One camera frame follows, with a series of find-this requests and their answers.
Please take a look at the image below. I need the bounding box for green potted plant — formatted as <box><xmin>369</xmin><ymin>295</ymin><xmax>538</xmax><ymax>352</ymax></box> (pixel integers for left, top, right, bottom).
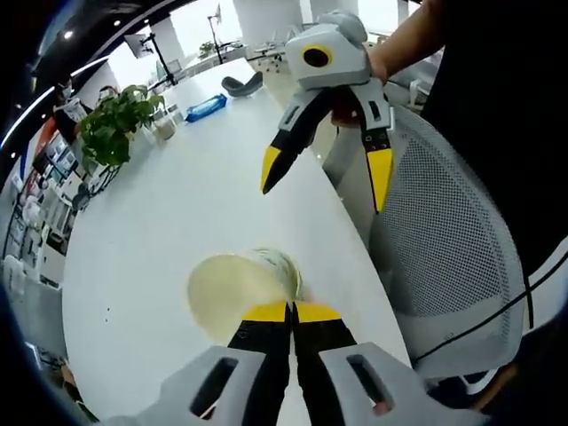
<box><xmin>79</xmin><ymin>84</ymin><xmax>165</xmax><ymax>168</ymax></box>

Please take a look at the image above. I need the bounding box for person's black shirt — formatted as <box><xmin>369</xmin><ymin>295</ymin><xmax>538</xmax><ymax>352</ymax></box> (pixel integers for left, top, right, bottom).
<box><xmin>419</xmin><ymin>0</ymin><xmax>568</xmax><ymax>338</ymax></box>

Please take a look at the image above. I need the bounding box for white mesh office chair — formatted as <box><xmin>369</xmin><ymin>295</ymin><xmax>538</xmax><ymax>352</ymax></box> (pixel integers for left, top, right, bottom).
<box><xmin>322</xmin><ymin>105</ymin><xmax>536</xmax><ymax>394</ymax></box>

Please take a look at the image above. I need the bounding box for white paper cup green print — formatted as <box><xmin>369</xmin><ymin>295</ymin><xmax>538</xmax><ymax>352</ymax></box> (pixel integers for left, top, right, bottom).
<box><xmin>185</xmin><ymin>252</ymin><xmax>289</xmax><ymax>343</ymax></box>

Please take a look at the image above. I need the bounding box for black camera tripod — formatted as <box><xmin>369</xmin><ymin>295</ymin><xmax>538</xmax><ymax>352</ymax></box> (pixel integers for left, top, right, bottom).
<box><xmin>206</xmin><ymin>2</ymin><xmax>227</xmax><ymax>66</ymax></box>

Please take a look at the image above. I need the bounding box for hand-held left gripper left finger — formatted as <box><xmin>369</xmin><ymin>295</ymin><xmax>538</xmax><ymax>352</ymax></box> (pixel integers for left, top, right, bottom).
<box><xmin>104</xmin><ymin>300</ymin><xmax>293</xmax><ymax>426</ymax></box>

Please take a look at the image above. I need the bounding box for person's right hand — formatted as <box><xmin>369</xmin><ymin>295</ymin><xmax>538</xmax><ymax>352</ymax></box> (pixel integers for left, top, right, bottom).
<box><xmin>331</xmin><ymin>40</ymin><xmax>394</xmax><ymax>130</ymax></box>

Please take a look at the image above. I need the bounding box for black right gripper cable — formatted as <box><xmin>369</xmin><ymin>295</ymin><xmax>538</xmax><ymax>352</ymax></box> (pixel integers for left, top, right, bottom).
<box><xmin>416</xmin><ymin>248</ymin><xmax>568</xmax><ymax>361</ymax></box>

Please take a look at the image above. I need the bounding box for white wall shelving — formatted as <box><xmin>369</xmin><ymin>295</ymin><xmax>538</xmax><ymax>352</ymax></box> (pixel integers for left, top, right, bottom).
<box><xmin>8</xmin><ymin>119</ymin><xmax>90</xmax><ymax>276</ymax></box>

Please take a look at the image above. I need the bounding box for blue packet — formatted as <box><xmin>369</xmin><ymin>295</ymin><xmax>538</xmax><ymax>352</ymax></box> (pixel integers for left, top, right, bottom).
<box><xmin>184</xmin><ymin>92</ymin><xmax>230</xmax><ymax>124</ymax></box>

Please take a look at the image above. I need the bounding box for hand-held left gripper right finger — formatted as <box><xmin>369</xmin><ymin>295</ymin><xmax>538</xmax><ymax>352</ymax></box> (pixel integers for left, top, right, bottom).
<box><xmin>291</xmin><ymin>300</ymin><xmax>489</xmax><ymax>426</ymax></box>

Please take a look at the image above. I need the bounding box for dark grey chair headrest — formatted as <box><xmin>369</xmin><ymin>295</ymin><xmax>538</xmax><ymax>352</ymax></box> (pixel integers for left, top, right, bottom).
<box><xmin>220</xmin><ymin>70</ymin><xmax>265</xmax><ymax>98</ymax></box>

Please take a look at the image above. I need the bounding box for black cable bundle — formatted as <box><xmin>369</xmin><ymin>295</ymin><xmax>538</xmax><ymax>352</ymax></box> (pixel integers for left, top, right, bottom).
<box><xmin>88</xmin><ymin>163</ymin><xmax>123</xmax><ymax>196</ymax></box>

